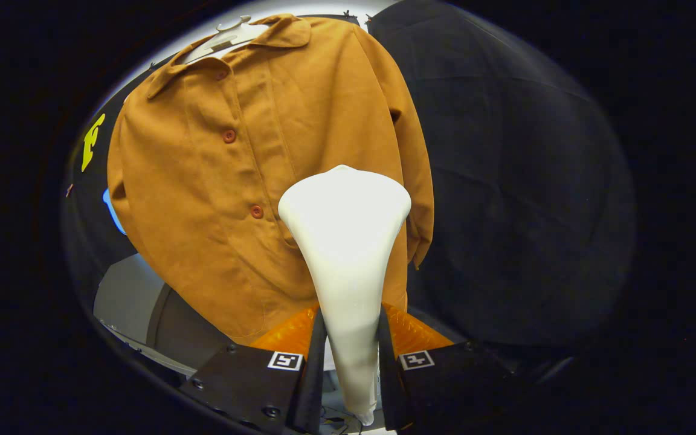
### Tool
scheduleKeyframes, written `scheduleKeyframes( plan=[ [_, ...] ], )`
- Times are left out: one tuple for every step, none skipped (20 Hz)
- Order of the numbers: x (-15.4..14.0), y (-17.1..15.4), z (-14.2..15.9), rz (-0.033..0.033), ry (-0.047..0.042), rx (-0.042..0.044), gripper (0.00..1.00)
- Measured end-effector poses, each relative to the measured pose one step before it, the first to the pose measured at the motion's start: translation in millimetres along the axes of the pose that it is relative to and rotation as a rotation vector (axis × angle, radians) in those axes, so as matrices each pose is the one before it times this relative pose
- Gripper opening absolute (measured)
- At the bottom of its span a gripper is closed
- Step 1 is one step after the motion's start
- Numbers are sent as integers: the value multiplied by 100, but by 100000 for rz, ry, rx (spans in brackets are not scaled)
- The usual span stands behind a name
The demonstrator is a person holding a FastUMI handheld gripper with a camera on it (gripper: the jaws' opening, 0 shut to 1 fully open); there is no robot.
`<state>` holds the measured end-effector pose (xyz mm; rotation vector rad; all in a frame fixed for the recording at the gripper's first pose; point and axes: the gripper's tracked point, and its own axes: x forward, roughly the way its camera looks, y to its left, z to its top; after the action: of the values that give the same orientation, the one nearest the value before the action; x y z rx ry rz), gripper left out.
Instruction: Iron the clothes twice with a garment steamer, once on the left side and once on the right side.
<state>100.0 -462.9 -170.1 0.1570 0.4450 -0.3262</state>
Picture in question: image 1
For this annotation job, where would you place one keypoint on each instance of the black backdrop cloth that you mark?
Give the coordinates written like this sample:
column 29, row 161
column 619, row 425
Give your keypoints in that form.
column 523, row 211

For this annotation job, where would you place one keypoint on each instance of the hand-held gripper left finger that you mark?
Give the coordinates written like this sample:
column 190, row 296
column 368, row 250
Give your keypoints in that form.
column 315, row 386

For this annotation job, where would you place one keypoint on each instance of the white clothes hanger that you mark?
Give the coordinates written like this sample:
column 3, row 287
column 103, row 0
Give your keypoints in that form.
column 227, row 39

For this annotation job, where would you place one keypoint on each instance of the white garment steamer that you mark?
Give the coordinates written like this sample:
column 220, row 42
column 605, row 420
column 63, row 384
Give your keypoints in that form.
column 348, row 241

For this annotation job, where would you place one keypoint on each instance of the orange-brown button shirt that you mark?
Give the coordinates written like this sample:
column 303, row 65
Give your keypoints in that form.
column 203, row 211

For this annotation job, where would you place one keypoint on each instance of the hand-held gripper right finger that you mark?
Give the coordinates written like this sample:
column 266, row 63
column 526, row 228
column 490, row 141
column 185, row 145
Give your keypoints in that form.
column 389, row 393

